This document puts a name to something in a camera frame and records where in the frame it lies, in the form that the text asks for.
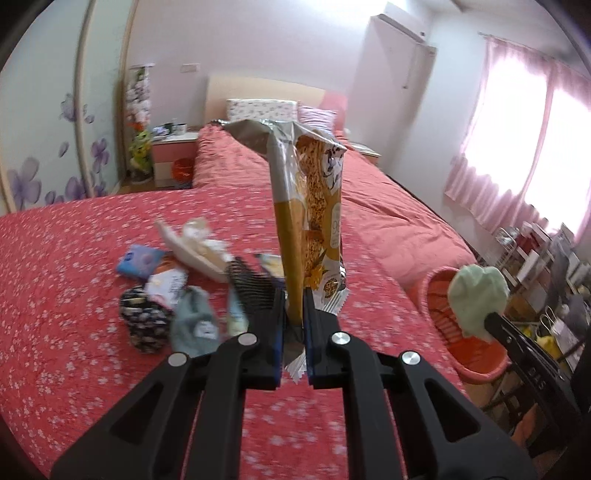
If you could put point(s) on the white floral pillow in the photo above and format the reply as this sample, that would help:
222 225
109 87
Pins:
261 110

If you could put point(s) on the white shelf unit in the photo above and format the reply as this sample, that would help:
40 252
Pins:
535 249

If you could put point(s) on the bed with salmon duvet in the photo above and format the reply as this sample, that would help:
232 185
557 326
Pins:
392 203

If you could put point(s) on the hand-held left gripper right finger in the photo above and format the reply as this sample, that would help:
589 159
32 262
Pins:
309 344

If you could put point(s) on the white air conditioner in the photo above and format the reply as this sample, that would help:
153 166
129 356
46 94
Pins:
401 37

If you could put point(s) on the flower print wardrobe door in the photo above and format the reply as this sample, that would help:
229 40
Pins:
41 115

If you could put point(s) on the red plastic basket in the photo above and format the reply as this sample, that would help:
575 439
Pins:
475 360

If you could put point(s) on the white mug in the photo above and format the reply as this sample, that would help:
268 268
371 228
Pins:
180 128

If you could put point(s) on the red floral blanket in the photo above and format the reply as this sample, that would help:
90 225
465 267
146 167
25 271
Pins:
69 286

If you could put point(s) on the yellow bag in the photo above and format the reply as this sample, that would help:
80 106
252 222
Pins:
548 344

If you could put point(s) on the beige headboard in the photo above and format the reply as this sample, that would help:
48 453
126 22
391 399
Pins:
217 92

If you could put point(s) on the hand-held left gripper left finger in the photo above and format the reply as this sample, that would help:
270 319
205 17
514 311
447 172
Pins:
277 355

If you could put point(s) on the orange bag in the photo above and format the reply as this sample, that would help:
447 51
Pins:
183 173

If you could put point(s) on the white crumpled tissue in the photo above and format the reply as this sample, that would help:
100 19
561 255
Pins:
198 244

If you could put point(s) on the yellow white packet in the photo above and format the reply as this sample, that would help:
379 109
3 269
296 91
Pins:
272 266

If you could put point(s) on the pale tube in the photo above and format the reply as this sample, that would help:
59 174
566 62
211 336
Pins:
236 316

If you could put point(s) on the pink striped pillow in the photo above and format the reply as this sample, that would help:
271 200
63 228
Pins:
317 117

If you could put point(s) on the black comb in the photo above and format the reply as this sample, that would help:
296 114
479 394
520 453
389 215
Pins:
249 284

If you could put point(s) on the pink white nightstand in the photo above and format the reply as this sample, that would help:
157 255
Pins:
173 150

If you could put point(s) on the dark floral cloth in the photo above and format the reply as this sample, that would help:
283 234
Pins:
145 323

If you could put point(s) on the blue packet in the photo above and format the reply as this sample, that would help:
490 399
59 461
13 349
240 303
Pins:
138 261

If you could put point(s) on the grey sock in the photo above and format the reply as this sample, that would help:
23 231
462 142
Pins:
194 323

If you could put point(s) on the yellow snack bar wrapper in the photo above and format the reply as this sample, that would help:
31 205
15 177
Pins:
318 207

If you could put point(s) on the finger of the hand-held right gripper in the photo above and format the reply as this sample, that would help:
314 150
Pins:
503 328

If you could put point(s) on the light green cloth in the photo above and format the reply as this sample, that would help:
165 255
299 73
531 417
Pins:
478 295

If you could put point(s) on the white printed packet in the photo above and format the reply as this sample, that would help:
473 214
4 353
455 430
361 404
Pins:
166 286

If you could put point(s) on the pink curtain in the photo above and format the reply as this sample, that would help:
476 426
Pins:
517 138

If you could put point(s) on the wall switch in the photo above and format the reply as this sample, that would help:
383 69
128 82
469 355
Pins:
189 68

